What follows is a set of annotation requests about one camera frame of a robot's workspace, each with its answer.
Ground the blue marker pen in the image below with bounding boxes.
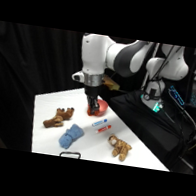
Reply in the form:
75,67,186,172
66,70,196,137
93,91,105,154
91,117,108,128

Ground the green indicator light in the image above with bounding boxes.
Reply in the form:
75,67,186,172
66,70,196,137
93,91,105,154
150,101,164,115

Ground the tan teddy bear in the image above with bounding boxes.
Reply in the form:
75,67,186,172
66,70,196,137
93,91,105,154
105,133,135,163

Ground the black robot stand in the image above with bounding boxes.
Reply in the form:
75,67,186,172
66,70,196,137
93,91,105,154
100,86,196,175

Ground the black curtain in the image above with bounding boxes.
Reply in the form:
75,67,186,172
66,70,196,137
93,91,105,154
0,21,156,168

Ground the brown plush moose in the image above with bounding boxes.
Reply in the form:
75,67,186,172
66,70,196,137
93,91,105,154
41,103,76,133

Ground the tan wrist bracket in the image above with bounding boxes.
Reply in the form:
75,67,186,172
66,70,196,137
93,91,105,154
101,75,121,92

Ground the red marker pen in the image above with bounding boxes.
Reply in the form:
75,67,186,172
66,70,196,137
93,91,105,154
95,123,112,136

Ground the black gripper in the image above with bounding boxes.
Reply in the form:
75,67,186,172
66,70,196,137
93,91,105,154
80,82,104,116

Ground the blue lit device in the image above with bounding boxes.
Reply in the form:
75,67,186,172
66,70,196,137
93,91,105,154
166,84,189,108

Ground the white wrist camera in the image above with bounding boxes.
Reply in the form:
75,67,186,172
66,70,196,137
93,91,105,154
70,69,87,84

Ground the pink bowl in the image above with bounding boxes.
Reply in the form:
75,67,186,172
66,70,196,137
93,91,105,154
94,98,111,119

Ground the blue cloth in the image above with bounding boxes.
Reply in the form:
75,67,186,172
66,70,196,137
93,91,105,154
57,121,86,152

